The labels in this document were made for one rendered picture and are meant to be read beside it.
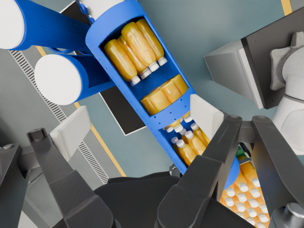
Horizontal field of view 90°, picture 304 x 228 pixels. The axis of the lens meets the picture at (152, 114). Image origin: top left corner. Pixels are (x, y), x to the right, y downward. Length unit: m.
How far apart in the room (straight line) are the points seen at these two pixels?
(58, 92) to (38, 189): 2.78
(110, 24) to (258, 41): 0.60
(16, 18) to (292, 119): 1.30
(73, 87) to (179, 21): 1.30
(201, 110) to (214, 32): 1.72
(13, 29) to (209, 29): 1.57
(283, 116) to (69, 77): 1.00
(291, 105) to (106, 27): 0.72
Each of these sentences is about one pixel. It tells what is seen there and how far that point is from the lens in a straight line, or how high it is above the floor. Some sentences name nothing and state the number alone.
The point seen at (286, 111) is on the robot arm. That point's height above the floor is 1.21.
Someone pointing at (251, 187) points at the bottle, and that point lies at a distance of 1.09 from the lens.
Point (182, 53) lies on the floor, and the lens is 1.81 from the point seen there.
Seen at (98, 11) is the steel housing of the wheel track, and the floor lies 0.93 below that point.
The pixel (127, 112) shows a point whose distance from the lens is 1.83.
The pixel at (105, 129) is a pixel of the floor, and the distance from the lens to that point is 2.21.
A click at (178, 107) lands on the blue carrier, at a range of 0.61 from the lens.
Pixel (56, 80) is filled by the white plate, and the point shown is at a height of 1.04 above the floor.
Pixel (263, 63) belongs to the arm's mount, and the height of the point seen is 1.05.
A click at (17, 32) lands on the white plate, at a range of 1.13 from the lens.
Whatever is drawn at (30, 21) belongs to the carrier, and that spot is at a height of 1.00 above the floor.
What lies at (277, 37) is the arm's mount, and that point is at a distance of 0.87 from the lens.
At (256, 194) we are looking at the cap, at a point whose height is 1.11.
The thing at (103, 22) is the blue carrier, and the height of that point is 1.24.
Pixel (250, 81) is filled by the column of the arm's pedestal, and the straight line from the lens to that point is 0.90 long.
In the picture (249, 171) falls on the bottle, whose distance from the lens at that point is 1.06.
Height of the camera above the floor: 1.81
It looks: 69 degrees down
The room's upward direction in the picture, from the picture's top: 157 degrees counter-clockwise
